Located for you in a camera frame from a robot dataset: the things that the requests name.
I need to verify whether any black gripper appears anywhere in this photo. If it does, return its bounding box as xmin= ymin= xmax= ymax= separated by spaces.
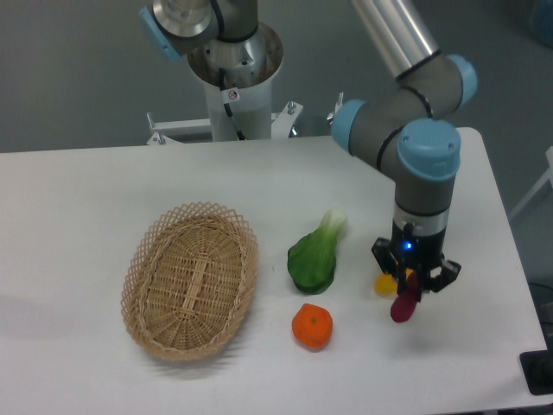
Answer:
xmin=372 ymin=222 xmax=461 ymax=303

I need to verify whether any purple sweet potato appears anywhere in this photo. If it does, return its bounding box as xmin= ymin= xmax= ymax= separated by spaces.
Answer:
xmin=390 ymin=271 xmax=419 ymax=323

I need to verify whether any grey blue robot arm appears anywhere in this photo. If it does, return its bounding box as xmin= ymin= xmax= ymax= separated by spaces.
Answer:
xmin=139 ymin=1 xmax=478 ymax=299

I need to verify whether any yellow mango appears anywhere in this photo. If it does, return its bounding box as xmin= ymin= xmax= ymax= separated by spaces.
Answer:
xmin=373 ymin=273 xmax=398 ymax=297

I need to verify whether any green bok choy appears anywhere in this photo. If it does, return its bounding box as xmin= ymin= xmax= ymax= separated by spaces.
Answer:
xmin=287 ymin=208 xmax=347 ymax=295

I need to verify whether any orange tangerine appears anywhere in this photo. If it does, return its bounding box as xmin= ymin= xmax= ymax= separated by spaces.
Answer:
xmin=291 ymin=303 xmax=334 ymax=350

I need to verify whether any black device at table edge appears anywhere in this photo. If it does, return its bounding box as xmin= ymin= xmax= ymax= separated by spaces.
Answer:
xmin=519 ymin=350 xmax=552 ymax=396

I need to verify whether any woven wicker basket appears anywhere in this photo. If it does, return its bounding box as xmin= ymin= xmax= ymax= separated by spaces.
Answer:
xmin=121 ymin=202 xmax=258 ymax=362

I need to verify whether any white frame at right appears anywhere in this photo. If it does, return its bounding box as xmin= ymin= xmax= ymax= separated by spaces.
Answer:
xmin=508 ymin=147 xmax=552 ymax=223

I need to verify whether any black cable on pedestal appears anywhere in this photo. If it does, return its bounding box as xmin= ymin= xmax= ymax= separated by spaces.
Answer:
xmin=217 ymin=68 xmax=246 ymax=142

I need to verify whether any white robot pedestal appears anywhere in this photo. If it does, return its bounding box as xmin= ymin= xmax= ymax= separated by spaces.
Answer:
xmin=147 ymin=23 xmax=303 ymax=144

